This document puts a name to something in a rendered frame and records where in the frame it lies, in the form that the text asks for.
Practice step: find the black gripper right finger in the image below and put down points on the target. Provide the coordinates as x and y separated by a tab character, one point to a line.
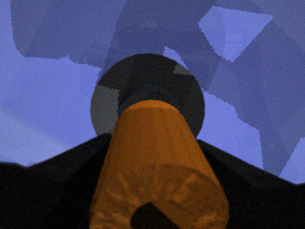
257	199

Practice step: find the orange cylinder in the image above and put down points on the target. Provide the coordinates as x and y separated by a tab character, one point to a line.
155	175

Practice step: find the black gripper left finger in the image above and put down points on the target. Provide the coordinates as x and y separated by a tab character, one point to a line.
53	194

